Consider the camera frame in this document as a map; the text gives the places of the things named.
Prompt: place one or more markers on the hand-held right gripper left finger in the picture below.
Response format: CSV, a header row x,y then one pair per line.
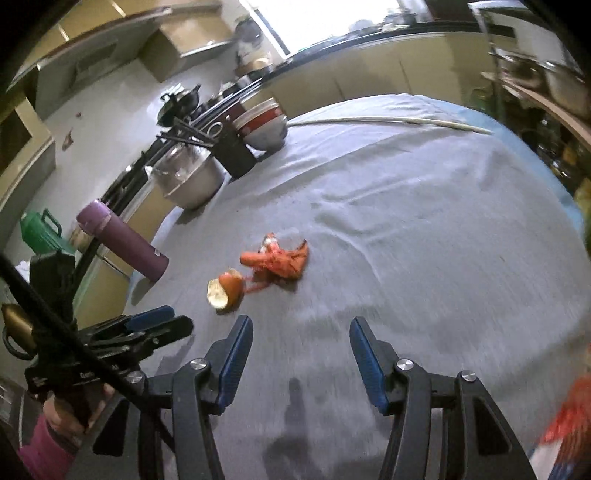
x,y
233,360

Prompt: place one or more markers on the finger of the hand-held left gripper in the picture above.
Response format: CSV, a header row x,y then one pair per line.
x,y
171,330
152,316

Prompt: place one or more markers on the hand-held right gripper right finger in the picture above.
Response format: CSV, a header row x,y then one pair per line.
x,y
369,364

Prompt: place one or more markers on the round orange peel piece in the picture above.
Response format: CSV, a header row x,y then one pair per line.
x,y
226,288

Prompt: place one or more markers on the red plastic basket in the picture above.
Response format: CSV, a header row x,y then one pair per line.
x,y
575,401

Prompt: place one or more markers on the person's left forearm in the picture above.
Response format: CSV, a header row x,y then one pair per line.
x,y
44,452

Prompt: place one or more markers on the person's left hand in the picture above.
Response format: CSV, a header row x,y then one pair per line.
x,y
55,415

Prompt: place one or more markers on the green thermos jug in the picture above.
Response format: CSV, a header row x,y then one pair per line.
x,y
39,230

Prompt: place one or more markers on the purple thermos bottle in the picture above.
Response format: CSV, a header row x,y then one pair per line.
x,y
120,240

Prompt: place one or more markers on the steel basin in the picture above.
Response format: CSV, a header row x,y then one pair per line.
x,y
194,184

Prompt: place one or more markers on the black chopstick holder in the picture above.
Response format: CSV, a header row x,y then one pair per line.
x,y
235,150

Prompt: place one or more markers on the black wok with lid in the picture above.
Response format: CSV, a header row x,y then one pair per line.
x,y
180,104

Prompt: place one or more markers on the red banded bowl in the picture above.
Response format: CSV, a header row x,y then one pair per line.
x,y
263,121
256,107

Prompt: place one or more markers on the range hood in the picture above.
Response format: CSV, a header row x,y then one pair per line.
x,y
97,55

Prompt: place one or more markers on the long white stick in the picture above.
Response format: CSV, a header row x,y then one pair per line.
x,y
392,121

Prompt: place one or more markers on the blue table cover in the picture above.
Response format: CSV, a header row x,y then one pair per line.
x,y
572,203

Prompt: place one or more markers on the yellow base cabinets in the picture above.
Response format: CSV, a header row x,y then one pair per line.
x,y
392,69

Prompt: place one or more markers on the metal storage rack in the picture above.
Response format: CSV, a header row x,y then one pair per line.
x,y
531,87

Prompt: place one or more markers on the window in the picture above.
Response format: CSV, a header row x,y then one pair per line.
x,y
323,21

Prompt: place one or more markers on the yellow wall cabinet glass door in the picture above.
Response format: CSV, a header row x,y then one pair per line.
x,y
23,152

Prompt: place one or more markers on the small yellow wall cabinet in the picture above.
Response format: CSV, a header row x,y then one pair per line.
x,y
184,50

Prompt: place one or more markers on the small wall fan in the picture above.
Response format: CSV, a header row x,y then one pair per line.
x,y
247,32

